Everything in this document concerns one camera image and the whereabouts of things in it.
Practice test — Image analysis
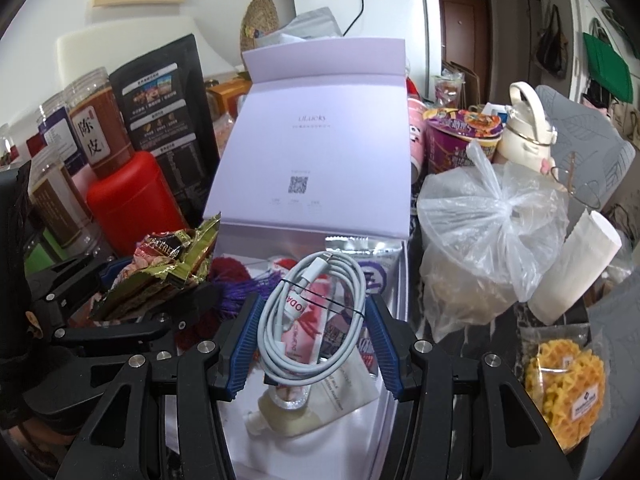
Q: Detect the white gift box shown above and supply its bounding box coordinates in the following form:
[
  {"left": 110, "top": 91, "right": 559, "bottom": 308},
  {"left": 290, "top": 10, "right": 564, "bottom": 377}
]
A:
[{"left": 165, "top": 37, "right": 416, "bottom": 480}]

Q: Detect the black printed pouch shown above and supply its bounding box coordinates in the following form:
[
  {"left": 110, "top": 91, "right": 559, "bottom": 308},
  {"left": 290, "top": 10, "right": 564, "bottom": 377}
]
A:
[{"left": 109, "top": 34, "right": 221, "bottom": 226}]

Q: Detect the clear glass cup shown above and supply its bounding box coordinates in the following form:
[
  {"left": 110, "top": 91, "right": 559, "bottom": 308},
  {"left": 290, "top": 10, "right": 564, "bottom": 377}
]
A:
[{"left": 550, "top": 152, "right": 603, "bottom": 208}]

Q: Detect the black power cord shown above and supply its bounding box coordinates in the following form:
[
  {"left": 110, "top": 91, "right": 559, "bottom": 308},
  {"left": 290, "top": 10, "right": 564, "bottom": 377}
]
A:
[{"left": 342, "top": 0, "right": 376, "bottom": 37}]

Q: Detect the black handbag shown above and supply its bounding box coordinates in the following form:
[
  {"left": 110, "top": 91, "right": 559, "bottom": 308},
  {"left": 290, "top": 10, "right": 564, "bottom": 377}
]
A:
[{"left": 534, "top": 0, "right": 570, "bottom": 78}]

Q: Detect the green tote bag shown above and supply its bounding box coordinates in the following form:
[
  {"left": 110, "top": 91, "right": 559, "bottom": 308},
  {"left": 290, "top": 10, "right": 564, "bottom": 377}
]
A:
[{"left": 582, "top": 32, "right": 630, "bottom": 106}]

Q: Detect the purple instant noodle cup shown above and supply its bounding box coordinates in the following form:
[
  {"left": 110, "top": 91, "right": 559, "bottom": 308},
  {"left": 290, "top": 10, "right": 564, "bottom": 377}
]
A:
[{"left": 424, "top": 109, "right": 503, "bottom": 176}]

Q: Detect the cream thermos bottle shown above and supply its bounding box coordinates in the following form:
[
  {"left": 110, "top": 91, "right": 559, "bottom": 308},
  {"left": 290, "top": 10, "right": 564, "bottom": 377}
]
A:
[{"left": 500, "top": 81, "right": 558, "bottom": 171}]

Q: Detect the cluster of clear spice jars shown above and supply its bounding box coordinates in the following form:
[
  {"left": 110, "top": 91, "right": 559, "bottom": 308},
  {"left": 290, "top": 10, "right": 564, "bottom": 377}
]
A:
[{"left": 0, "top": 92, "right": 101, "bottom": 261}]

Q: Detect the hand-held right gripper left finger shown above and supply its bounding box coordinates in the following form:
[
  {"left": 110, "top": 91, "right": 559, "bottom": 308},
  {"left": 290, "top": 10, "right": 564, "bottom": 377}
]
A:
[{"left": 52, "top": 292, "right": 263, "bottom": 480}]

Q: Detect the pink printed cup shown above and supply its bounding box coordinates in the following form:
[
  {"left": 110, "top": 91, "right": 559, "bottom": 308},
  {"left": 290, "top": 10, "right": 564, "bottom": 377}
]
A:
[{"left": 406, "top": 96, "right": 430, "bottom": 181}]

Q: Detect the yellow waffle cookie bag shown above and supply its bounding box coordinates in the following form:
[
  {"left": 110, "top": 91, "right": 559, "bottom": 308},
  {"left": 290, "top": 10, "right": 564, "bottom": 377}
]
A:
[{"left": 517, "top": 322, "right": 608, "bottom": 453}]

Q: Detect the purple tassel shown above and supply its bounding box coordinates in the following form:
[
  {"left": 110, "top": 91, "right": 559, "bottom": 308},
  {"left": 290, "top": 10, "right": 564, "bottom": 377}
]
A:
[{"left": 217, "top": 277, "right": 273, "bottom": 318}]

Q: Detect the white fridge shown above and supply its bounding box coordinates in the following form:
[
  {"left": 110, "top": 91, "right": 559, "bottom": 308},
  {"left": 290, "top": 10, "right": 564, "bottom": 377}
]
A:
[{"left": 292, "top": 0, "right": 443, "bottom": 103}]

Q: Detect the woven straw mat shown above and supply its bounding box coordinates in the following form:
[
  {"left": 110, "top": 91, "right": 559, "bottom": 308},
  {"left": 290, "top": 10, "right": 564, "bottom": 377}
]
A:
[{"left": 239, "top": 0, "right": 281, "bottom": 53}]

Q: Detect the clear jar with label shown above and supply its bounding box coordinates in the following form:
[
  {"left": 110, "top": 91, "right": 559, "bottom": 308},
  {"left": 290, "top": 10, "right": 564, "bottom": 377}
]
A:
[{"left": 65, "top": 67, "right": 136, "bottom": 181}]

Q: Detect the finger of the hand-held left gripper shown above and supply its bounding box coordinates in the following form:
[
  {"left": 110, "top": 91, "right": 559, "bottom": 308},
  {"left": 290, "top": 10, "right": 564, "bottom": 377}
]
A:
[
  {"left": 30, "top": 257, "right": 136, "bottom": 306},
  {"left": 45, "top": 282, "right": 221, "bottom": 361}
]

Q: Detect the clear plastic bag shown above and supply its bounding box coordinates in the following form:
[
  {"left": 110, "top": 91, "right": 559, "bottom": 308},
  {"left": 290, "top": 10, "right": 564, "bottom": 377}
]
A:
[{"left": 416, "top": 140, "right": 571, "bottom": 343}]

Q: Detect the red white sachet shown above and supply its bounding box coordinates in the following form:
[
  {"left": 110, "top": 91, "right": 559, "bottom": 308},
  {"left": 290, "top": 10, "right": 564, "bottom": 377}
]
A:
[{"left": 270, "top": 257, "right": 346, "bottom": 366}]

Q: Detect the grey foil pouch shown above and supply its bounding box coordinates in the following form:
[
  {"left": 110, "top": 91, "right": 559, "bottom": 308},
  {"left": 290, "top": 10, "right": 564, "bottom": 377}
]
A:
[
  {"left": 280, "top": 7, "right": 343, "bottom": 41},
  {"left": 252, "top": 32, "right": 301, "bottom": 53}
]

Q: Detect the dark red fuzzy scrunchie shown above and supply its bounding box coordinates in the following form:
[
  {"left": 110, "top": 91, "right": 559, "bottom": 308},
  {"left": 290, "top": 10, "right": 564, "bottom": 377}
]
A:
[{"left": 175, "top": 255, "right": 251, "bottom": 351}]

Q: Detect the white charging cable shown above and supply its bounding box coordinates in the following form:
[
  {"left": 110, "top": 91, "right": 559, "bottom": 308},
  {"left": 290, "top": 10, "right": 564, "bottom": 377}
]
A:
[{"left": 255, "top": 252, "right": 368, "bottom": 386}]

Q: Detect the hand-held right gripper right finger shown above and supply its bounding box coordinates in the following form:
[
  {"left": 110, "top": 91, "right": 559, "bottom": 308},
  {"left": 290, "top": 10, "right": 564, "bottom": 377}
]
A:
[{"left": 367, "top": 292, "right": 583, "bottom": 480}]

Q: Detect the brown door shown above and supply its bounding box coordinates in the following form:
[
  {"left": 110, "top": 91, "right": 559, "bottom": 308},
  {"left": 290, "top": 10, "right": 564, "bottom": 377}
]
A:
[{"left": 437, "top": 0, "right": 493, "bottom": 93}]

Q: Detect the purple white snack packet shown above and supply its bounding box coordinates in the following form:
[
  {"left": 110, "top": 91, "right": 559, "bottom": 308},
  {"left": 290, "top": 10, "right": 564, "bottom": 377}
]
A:
[{"left": 325, "top": 237, "right": 406, "bottom": 311}]

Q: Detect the red canister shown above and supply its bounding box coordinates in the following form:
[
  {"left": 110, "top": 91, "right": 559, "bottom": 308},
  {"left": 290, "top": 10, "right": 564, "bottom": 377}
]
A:
[{"left": 86, "top": 151, "right": 188, "bottom": 256}]

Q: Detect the gold red snack packet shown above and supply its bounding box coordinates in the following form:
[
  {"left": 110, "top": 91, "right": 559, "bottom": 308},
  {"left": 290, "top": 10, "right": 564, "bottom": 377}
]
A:
[{"left": 92, "top": 212, "right": 223, "bottom": 318}]

